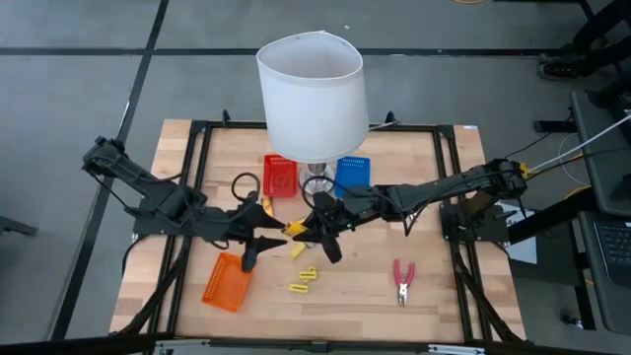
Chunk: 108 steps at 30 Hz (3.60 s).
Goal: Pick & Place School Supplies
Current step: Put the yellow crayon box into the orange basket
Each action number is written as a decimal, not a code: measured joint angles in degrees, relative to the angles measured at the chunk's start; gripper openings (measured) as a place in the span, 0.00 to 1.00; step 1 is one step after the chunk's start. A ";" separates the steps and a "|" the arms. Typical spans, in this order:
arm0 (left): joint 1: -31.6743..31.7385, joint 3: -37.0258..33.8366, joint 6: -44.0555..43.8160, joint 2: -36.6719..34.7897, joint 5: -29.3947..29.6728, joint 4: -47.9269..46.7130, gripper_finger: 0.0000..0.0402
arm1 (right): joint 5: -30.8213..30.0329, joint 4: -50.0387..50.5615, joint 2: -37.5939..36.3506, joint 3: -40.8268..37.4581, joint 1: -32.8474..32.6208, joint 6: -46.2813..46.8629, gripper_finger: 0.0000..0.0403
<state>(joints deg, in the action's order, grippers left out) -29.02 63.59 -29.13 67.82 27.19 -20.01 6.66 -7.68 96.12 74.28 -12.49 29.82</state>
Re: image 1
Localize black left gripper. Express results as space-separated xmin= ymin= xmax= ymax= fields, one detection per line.
xmin=199 ymin=195 xmax=289 ymax=275

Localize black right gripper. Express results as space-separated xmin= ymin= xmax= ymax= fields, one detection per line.
xmin=292 ymin=186 xmax=385 ymax=265

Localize pink handled pliers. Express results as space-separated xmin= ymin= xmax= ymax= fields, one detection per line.
xmin=392 ymin=258 xmax=416 ymax=308

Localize red plastic basket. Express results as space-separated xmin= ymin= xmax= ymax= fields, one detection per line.
xmin=262 ymin=154 xmax=299 ymax=199

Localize orange plastic basket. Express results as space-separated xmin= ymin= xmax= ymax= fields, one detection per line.
xmin=201 ymin=251 xmax=254 ymax=314

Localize blue plastic basket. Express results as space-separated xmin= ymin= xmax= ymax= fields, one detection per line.
xmin=333 ymin=156 xmax=372 ymax=200

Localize silver table lamp white shade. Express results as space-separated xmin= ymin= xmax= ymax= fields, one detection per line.
xmin=255 ymin=30 xmax=370 ymax=196

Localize white paper sheet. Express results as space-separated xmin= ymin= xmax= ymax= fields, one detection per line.
xmin=495 ymin=199 xmax=538 ymax=265

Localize black rig crossbar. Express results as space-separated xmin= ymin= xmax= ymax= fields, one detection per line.
xmin=0 ymin=332 xmax=631 ymax=355

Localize black chair foot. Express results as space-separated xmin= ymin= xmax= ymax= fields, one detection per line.
xmin=0 ymin=215 xmax=39 ymax=238

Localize black stand foot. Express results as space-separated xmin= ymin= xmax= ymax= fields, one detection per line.
xmin=533 ymin=119 xmax=577 ymax=134

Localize dark grey desk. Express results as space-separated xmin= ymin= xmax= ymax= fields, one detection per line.
xmin=571 ymin=91 xmax=631 ymax=336

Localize person's shoe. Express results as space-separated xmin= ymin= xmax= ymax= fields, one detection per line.
xmin=536 ymin=51 xmax=593 ymax=83

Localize black laptop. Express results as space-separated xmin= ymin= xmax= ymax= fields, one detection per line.
xmin=594 ymin=219 xmax=631 ymax=287

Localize person's leg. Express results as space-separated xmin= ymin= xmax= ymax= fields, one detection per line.
xmin=571 ymin=0 xmax=631 ymax=75

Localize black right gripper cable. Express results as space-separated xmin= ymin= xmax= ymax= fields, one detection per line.
xmin=301 ymin=176 xmax=346 ymax=211

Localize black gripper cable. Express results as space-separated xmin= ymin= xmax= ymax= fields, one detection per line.
xmin=230 ymin=172 xmax=262 ymax=204
xmin=301 ymin=176 xmax=346 ymax=211

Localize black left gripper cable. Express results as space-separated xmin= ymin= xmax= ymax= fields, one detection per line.
xmin=230 ymin=172 xmax=262 ymax=204

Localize black metal table frame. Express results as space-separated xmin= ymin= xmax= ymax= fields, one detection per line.
xmin=147 ymin=108 xmax=526 ymax=346

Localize black cable bundle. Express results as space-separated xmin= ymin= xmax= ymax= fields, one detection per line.
xmin=451 ymin=244 xmax=524 ymax=344
xmin=117 ymin=236 xmax=186 ymax=336

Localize white cable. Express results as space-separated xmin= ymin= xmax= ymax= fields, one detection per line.
xmin=529 ymin=113 xmax=631 ymax=172

